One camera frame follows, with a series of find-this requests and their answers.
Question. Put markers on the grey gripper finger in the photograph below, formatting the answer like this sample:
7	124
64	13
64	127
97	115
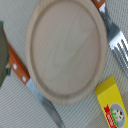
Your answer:
5	69

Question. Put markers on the yellow butter box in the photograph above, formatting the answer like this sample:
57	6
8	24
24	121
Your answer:
111	103

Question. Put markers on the round wooden plate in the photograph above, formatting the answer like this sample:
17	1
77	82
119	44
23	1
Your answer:
66	49

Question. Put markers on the wooden handled knife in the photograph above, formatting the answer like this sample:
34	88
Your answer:
21	71

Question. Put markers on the wooden handled fork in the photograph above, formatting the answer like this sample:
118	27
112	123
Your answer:
117	41

